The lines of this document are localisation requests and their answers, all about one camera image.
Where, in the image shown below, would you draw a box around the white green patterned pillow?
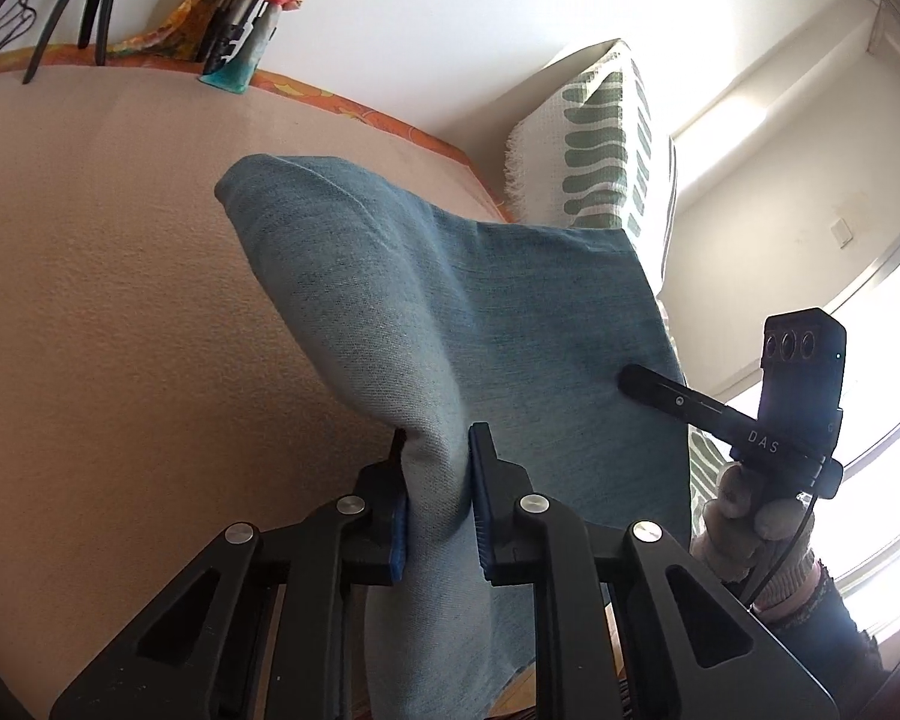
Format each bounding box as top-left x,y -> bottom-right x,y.
504,39 -> 728,541

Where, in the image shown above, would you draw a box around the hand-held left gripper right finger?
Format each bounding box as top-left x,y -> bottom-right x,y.
469,422 -> 841,720

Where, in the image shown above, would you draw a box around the orange patterned cloth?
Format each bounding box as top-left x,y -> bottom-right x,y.
116,0 -> 332,97

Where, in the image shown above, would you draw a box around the person's right forearm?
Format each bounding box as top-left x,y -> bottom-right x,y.
724,555 -> 900,720

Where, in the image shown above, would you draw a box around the pink bed blanket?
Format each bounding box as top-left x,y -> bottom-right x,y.
0,64 -> 503,720

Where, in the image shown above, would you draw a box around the black folded stand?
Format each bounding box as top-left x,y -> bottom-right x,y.
199,0 -> 280,77

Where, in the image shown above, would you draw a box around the window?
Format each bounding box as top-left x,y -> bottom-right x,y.
720,214 -> 900,646

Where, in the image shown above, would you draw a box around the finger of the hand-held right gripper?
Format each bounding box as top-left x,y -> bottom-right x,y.
617,364 -> 737,437

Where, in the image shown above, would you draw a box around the person's right hand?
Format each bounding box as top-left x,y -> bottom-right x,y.
690,461 -> 818,605

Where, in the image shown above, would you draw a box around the blue denim pants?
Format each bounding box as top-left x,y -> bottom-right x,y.
216,154 -> 695,720

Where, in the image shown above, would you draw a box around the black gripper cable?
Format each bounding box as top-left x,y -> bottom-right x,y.
746,491 -> 820,605

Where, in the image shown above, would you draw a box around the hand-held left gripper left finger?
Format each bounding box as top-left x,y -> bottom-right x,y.
49,427 -> 410,720

